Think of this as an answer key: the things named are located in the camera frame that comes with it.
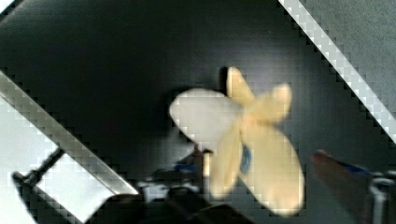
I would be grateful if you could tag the peeled yellow toy banana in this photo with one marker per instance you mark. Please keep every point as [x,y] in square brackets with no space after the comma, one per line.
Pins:
[239,128]

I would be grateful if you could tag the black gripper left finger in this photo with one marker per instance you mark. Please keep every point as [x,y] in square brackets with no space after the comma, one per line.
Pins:
[172,196]

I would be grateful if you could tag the black steel toaster oven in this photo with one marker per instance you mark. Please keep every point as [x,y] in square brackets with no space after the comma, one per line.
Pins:
[109,69]

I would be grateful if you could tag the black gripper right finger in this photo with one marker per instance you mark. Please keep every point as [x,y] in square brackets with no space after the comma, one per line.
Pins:
[369,197]

